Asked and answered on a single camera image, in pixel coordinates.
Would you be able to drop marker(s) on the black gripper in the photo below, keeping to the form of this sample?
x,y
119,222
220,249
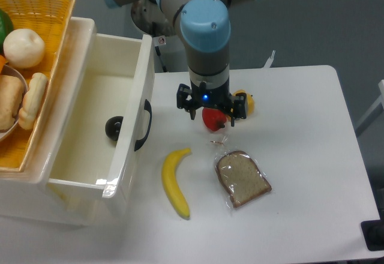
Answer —
x,y
191,99

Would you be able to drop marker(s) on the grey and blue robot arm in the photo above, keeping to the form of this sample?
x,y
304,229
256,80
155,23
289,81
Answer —
x,y
204,28

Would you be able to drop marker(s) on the white top drawer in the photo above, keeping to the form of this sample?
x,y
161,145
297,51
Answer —
x,y
119,77

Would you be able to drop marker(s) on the black round object in drawer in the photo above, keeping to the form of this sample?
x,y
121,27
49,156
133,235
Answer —
x,y
113,127

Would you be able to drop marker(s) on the white drawer cabinet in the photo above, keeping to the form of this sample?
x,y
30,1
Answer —
x,y
27,194

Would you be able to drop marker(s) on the red toy pepper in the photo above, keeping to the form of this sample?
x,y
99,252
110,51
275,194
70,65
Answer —
x,y
213,119

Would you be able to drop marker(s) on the yellow toy fruit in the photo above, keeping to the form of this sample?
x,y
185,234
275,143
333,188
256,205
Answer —
x,y
250,101

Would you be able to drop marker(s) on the wrapped slice of bread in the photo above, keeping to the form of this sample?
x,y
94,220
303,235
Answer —
x,y
239,174

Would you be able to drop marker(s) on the yellow banana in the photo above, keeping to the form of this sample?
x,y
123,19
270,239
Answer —
x,y
170,184

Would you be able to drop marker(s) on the beige toy croissant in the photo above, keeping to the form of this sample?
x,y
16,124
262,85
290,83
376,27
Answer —
x,y
32,101

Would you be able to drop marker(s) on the yellow wicker basket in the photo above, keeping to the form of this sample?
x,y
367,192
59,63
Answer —
x,y
49,19

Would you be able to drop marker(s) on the white round toy fruit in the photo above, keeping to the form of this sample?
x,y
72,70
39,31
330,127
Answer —
x,y
24,48

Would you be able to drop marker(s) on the beige toy bread roll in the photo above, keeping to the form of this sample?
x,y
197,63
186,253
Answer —
x,y
12,89

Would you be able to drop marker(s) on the grey bowl in basket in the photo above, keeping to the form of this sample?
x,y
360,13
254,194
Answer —
x,y
7,70

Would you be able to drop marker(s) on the black device at table corner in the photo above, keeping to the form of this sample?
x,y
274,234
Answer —
x,y
373,234

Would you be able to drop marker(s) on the orange toy piece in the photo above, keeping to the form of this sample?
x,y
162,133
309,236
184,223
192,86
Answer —
x,y
3,62

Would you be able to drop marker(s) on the green toy vegetable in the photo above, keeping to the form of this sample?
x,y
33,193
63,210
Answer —
x,y
6,27

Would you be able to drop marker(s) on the black drawer handle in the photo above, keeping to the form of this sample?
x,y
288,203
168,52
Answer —
x,y
147,127

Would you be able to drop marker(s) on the white chair frame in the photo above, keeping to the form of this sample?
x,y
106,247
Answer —
x,y
371,114

